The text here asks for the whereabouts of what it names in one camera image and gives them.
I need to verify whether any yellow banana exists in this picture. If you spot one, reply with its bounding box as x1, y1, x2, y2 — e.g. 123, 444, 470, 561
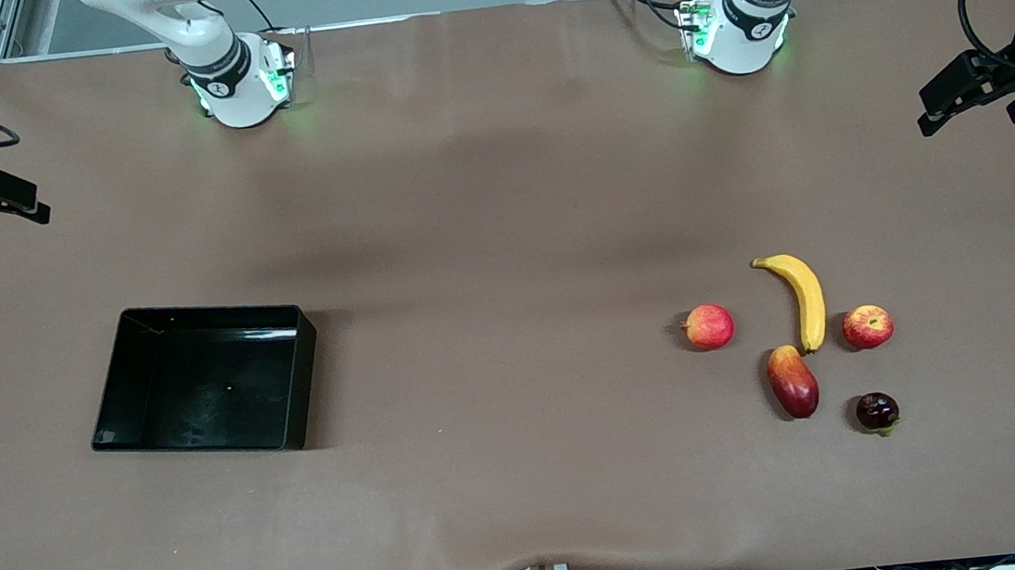
751, 250, 831, 360

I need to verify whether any red yellow apple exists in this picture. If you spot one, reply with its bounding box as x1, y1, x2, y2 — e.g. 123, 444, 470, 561
841, 302, 897, 353
680, 301, 738, 353

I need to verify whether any black plastic box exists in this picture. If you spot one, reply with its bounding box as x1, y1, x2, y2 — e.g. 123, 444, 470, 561
79, 291, 328, 471

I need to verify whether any red yellow mango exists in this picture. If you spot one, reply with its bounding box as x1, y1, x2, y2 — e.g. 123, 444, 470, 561
764, 342, 823, 423

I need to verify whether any table cover mat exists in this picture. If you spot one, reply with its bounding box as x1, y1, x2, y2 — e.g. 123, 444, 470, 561
0, 0, 1015, 570

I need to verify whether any black base cable bundle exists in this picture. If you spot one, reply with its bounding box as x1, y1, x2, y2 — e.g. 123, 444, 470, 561
600, 0, 730, 40

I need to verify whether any thin black base cable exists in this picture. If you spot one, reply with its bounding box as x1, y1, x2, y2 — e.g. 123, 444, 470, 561
234, 0, 279, 35

